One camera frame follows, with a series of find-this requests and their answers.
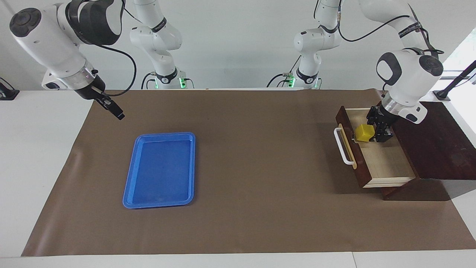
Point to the wooden drawer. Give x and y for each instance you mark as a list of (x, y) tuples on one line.
[(386, 163)]

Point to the yellow cube block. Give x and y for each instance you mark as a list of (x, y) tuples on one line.
[(363, 134)]

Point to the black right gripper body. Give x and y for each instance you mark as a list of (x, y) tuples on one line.
[(95, 89)]

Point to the black stand with base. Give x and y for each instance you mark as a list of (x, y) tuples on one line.
[(441, 95)]

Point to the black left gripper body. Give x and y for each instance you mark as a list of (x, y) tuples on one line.
[(381, 116)]

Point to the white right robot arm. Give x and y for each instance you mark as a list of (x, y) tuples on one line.
[(48, 41)]

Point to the brown table mat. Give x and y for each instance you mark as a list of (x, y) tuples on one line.
[(260, 204)]

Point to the black clamp mount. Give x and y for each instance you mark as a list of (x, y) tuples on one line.
[(7, 93)]

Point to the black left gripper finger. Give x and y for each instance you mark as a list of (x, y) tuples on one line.
[(383, 134), (370, 123)]

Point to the dark wooden cabinet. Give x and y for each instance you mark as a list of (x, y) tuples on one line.
[(435, 149)]

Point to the blue plastic tray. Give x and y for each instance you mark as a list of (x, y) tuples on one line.
[(160, 178)]

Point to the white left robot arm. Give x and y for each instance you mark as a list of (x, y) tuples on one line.
[(409, 74)]

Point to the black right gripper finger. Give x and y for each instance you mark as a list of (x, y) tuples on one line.
[(116, 109)]

